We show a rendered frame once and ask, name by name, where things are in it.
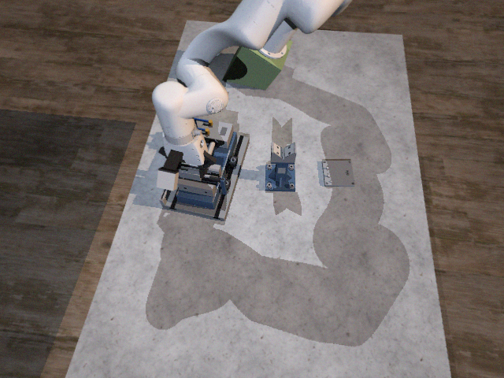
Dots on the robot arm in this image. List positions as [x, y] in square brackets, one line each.
[251, 25]

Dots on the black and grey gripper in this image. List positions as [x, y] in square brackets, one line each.
[194, 153]

